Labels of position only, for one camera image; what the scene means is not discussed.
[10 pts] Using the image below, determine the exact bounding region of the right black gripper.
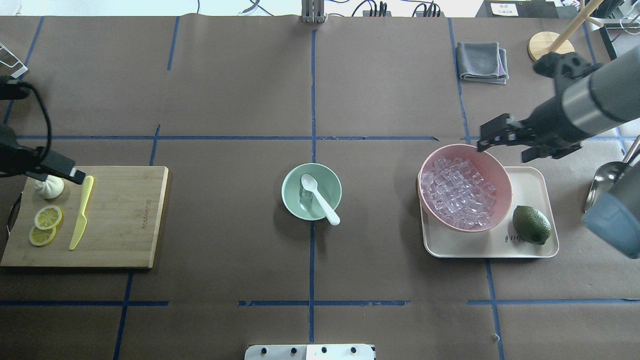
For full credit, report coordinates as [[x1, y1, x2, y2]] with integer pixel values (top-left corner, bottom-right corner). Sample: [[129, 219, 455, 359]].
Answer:
[[477, 96, 584, 163]]

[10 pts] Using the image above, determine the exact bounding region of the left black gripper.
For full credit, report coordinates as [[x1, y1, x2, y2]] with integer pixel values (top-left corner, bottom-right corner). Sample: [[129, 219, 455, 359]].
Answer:
[[0, 140, 86, 185]]

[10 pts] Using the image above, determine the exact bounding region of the white plastic spoon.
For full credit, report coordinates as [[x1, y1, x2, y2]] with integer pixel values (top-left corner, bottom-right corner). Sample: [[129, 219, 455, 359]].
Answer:
[[301, 173, 341, 226]]

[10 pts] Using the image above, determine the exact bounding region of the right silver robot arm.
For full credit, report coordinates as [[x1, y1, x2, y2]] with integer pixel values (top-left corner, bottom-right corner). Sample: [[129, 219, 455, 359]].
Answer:
[[477, 47, 640, 259]]

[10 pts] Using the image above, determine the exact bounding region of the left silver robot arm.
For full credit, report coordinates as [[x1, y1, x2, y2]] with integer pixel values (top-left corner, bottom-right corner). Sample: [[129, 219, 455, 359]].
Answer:
[[0, 124, 86, 185]]

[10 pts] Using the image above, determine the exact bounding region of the pink bowl of ice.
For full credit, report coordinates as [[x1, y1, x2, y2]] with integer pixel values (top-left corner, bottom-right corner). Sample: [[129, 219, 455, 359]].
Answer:
[[417, 144, 513, 233]]

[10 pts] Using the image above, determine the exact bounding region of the steel ice scoop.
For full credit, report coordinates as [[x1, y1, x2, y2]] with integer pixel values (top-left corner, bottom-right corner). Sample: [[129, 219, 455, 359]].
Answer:
[[583, 135, 640, 213]]

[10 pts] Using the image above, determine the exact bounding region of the green ceramic bowl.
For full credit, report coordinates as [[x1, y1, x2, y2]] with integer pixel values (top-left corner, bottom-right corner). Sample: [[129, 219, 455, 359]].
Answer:
[[281, 162, 343, 221]]

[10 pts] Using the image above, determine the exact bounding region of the white bun toy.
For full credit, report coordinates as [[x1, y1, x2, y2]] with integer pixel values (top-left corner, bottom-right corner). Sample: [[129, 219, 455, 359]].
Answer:
[[34, 175, 65, 199]]

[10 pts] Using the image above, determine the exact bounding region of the lemon slice upper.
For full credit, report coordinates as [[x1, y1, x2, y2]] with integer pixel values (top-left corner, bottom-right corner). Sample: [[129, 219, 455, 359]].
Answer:
[[33, 205, 63, 230]]

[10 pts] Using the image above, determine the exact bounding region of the lemon slice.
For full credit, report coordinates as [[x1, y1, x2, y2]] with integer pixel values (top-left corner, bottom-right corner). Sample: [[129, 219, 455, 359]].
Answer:
[[33, 205, 63, 230], [29, 227, 57, 247]]

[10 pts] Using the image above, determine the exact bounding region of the yellow plastic knife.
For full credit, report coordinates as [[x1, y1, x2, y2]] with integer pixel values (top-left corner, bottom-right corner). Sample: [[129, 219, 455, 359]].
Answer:
[[68, 175, 95, 251]]

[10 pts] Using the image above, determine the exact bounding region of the lemon slice lower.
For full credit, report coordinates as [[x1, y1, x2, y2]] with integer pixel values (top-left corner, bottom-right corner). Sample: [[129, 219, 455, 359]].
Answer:
[[29, 227, 57, 247]]

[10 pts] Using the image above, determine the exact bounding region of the green lime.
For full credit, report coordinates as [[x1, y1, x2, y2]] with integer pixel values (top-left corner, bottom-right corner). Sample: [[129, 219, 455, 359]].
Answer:
[[512, 205, 552, 246]]

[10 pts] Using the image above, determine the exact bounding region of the wooden cutting board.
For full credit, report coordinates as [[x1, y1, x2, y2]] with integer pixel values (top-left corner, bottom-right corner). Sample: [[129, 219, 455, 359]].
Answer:
[[1, 166, 169, 269]]

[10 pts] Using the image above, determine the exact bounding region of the folded grey cloth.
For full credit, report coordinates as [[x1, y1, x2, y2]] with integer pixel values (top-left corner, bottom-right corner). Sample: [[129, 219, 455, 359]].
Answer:
[[455, 42, 509, 85]]

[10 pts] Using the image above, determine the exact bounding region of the white cup rack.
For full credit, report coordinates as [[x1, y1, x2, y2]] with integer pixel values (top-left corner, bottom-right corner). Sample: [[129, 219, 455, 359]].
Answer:
[[0, 43, 28, 79]]

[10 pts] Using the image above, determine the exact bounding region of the wooden mug tree stand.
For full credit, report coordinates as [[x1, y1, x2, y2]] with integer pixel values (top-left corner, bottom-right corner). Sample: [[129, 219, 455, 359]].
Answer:
[[526, 0, 604, 62]]

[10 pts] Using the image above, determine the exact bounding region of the black flat box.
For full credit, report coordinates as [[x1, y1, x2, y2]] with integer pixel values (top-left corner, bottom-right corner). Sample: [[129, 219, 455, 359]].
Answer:
[[475, 0, 559, 19]]

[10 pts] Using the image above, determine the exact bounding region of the black power strip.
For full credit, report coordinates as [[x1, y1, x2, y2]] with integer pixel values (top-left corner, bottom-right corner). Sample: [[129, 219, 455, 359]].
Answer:
[[352, 0, 445, 18]]

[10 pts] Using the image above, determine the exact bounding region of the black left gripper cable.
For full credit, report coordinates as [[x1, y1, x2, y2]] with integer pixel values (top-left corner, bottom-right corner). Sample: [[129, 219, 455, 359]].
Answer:
[[15, 80, 53, 161]]

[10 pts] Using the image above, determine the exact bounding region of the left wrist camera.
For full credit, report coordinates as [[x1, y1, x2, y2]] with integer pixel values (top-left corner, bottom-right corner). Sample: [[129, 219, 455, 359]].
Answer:
[[0, 75, 33, 101]]

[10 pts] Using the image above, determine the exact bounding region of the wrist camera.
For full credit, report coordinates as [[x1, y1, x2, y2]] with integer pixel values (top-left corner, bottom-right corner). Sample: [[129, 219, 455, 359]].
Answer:
[[0, 75, 33, 101], [532, 52, 603, 94]]

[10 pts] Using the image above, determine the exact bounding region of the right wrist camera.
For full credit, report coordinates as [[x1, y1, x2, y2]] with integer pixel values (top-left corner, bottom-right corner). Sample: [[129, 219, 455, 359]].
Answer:
[[532, 52, 603, 94]]

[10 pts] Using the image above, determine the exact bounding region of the aluminium frame post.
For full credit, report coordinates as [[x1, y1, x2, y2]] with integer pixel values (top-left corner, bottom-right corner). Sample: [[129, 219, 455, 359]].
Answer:
[[300, 0, 327, 24]]

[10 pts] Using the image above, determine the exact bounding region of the white pedestal base plate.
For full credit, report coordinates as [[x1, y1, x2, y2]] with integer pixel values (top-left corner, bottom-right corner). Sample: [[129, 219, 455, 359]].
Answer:
[[244, 343, 377, 360]]

